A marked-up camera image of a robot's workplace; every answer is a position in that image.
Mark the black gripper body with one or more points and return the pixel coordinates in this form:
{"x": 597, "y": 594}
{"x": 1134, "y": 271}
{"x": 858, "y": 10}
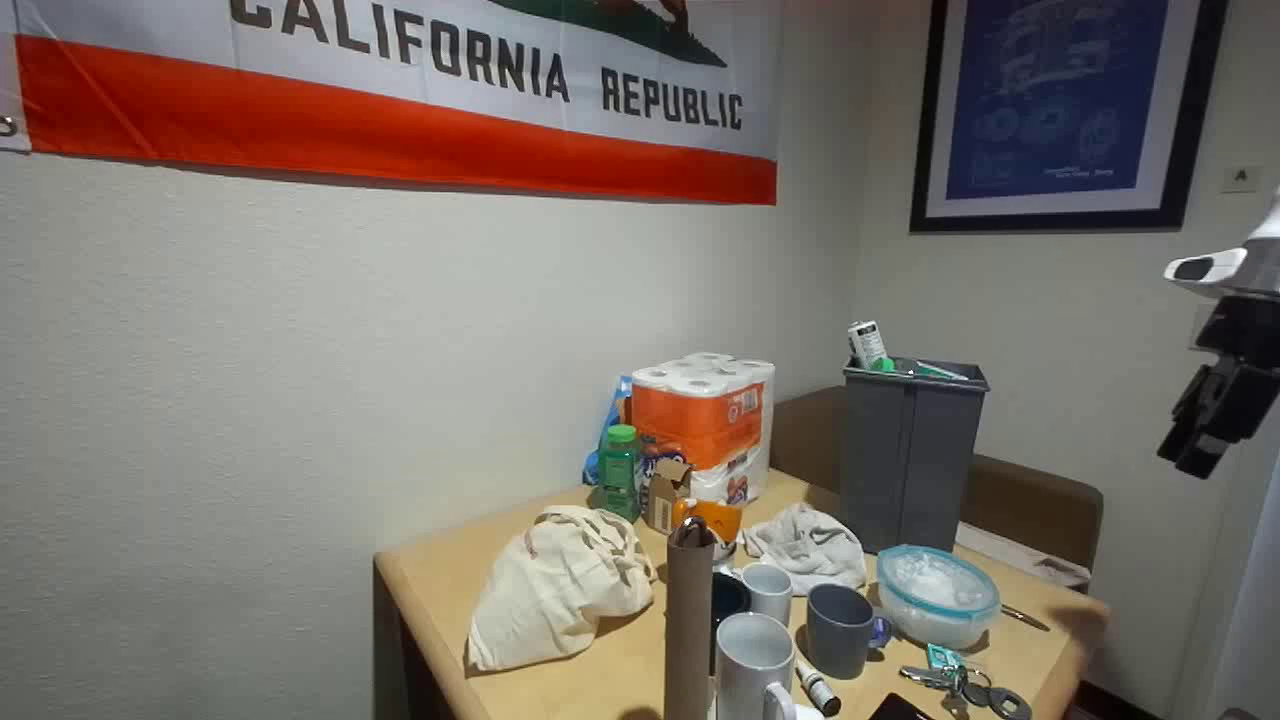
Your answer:
{"x": 1227, "y": 400}

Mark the grey mug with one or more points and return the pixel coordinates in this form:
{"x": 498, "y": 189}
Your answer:
{"x": 837, "y": 637}

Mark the small white mug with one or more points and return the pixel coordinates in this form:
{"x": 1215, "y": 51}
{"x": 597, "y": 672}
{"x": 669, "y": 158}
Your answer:
{"x": 768, "y": 596}

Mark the dark blue mug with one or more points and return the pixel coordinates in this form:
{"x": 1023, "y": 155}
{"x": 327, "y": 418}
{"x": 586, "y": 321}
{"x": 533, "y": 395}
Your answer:
{"x": 729, "y": 602}

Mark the large plain white mug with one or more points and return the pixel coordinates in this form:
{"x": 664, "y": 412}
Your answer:
{"x": 748, "y": 683}

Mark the brown wooden bench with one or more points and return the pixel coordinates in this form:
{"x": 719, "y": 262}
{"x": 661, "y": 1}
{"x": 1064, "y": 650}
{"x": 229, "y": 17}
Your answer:
{"x": 1041, "y": 505}

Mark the dark pen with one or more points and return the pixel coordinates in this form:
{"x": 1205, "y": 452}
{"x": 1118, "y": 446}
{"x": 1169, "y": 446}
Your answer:
{"x": 1026, "y": 617}

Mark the grey plastic bin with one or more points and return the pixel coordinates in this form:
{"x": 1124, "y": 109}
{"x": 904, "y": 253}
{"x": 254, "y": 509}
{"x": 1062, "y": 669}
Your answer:
{"x": 904, "y": 466}

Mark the clear glass bowl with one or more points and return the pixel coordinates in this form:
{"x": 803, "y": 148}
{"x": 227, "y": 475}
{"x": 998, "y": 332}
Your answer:
{"x": 932, "y": 594}

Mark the black framed blue poster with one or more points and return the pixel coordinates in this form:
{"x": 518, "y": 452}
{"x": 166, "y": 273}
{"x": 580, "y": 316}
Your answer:
{"x": 1053, "y": 94}

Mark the key bunch with teal tag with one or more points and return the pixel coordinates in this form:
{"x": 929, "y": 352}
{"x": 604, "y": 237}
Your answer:
{"x": 983, "y": 693}

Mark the white crumpled cloth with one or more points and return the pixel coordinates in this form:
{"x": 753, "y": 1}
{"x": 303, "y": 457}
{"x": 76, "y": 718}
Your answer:
{"x": 812, "y": 542}

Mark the black phone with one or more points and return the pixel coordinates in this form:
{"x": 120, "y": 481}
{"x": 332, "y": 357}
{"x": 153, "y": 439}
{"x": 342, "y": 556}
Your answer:
{"x": 896, "y": 709}

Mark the white lip balm stick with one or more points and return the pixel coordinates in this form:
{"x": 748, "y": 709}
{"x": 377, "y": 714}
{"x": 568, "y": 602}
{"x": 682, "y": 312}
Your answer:
{"x": 817, "y": 690}

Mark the orange toilet paper pack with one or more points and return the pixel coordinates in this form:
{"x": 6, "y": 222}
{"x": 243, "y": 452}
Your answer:
{"x": 702, "y": 412}

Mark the cardboard tube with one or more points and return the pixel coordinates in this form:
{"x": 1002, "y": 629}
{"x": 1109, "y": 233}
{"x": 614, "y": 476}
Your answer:
{"x": 690, "y": 627}

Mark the green plastic bottle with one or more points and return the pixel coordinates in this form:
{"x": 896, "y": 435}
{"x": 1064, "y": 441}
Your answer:
{"x": 619, "y": 475}

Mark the beige cloth bag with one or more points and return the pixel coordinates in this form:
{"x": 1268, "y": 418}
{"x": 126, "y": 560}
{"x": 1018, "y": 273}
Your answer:
{"x": 562, "y": 584}

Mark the California Republic flag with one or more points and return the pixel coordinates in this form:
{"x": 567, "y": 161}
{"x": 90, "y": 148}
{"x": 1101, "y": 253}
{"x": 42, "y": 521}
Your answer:
{"x": 403, "y": 122}

